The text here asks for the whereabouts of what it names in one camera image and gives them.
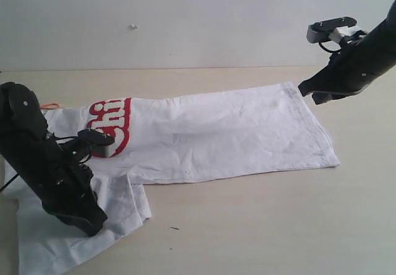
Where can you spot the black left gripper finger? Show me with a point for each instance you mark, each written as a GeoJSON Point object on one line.
{"type": "Point", "coordinates": [90, 211]}
{"type": "Point", "coordinates": [73, 220]}

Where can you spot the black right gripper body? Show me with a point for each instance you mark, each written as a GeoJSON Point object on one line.
{"type": "Point", "coordinates": [362, 63]}

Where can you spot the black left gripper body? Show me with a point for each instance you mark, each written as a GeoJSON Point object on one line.
{"type": "Point", "coordinates": [53, 167]}

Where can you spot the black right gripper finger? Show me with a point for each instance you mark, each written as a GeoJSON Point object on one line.
{"type": "Point", "coordinates": [316, 84]}
{"type": "Point", "coordinates": [324, 96]}

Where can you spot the white t-shirt red lettering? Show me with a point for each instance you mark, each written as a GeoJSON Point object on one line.
{"type": "Point", "coordinates": [187, 139]}

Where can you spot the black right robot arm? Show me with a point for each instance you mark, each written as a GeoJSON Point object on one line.
{"type": "Point", "coordinates": [385, 28]}

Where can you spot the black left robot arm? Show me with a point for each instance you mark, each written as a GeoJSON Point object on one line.
{"type": "Point", "coordinates": [20, 112]}

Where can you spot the orange neck tag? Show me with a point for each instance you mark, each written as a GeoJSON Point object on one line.
{"type": "Point", "coordinates": [49, 106]}

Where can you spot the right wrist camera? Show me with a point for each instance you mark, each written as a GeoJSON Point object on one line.
{"type": "Point", "coordinates": [339, 30]}

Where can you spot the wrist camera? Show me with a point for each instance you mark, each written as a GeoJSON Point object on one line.
{"type": "Point", "coordinates": [339, 30]}
{"type": "Point", "coordinates": [98, 141]}

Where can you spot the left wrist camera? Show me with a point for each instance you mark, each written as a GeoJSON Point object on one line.
{"type": "Point", "coordinates": [98, 141]}

